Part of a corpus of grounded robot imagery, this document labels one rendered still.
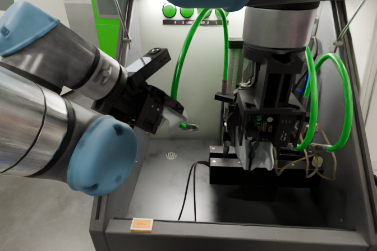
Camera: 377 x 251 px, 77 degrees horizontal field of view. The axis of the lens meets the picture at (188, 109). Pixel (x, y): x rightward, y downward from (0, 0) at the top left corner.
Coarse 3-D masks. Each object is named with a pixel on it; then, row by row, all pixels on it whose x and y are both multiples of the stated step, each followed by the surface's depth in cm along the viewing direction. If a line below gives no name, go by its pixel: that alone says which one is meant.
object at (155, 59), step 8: (160, 48) 46; (144, 56) 47; (152, 56) 45; (160, 56) 45; (168, 56) 47; (136, 64) 44; (144, 64) 43; (152, 64) 44; (160, 64) 45; (128, 72) 42; (136, 72) 41; (144, 72) 43; (152, 72) 44; (128, 80) 41; (136, 80) 42; (144, 80) 43
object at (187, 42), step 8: (208, 8) 56; (216, 8) 61; (200, 16) 53; (224, 16) 67; (192, 24) 52; (224, 24) 70; (192, 32) 51; (224, 32) 73; (224, 40) 76; (184, 48) 50; (224, 48) 78; (184, 56) 50; (224, 56) 79; (176, 64) 49; (224, 64) 81; (176, 72) 49; (224, 72) 83; (176, 80) 49; (224, 80) 84; (176, 88) 50; (176, 96) 50; (184, 128) 59
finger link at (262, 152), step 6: (258, 144) 37; (264, 144) 36; (270, 144) 34; (258, 150) 38; (264, 150) 36; (270, 150) 34; (252, 156) 39; (258, 156) 38; (264, 156) 36; (270, 156) 34; (252, 162) 39; (258, 162) 39; (264, 162) 36; (270, 162) 34; (252, 168) 40; (270, 168) 34
